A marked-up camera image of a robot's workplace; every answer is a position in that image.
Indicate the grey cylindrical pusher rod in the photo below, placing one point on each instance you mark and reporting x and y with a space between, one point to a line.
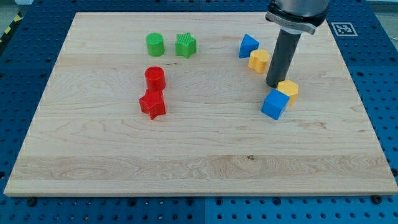
281 59

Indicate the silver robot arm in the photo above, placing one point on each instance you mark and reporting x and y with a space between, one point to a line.
294 18

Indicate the blue triangle block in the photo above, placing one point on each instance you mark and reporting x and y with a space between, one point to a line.
248 44

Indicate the yellow heart block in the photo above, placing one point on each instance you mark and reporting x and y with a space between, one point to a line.
258 60

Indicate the yellow hexagon block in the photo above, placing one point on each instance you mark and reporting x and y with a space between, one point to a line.
289 88

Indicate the blue cube block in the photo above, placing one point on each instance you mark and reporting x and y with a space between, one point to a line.
274 104

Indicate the white fiducial marker tag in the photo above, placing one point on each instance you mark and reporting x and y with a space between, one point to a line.
344 29

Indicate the green star block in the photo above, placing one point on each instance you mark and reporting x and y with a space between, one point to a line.
185 45

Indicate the green cylinder block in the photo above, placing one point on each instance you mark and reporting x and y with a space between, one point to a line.
155 44

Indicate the red cylinder block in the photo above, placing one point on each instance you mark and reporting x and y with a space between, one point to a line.
155 78

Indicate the red star block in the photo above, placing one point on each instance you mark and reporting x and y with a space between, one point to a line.
152 103

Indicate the light wooden board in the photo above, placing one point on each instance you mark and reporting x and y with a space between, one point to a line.
89 137

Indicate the black bolt front right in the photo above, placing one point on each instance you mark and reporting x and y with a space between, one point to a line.
376 199

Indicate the black bolt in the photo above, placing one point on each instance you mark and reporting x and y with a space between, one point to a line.
376 199
31 202

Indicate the black bolt front left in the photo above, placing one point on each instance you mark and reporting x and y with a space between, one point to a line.
31 202

